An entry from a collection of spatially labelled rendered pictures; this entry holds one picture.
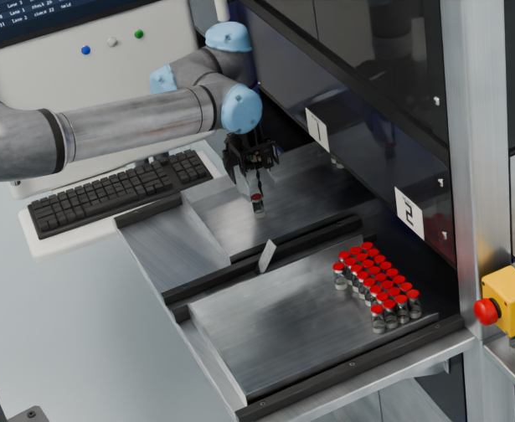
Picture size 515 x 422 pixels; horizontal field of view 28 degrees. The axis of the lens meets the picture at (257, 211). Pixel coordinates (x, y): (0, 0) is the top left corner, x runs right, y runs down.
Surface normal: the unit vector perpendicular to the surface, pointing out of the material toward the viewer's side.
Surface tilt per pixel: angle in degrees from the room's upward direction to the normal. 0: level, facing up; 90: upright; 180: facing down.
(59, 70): 90
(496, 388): 90
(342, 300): 0
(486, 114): 90
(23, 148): 69
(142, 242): 0
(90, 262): 0
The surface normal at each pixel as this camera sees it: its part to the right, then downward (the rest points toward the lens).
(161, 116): 0.56, -0.04
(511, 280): -0.16, -0.81
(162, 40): 0.35, 0.49
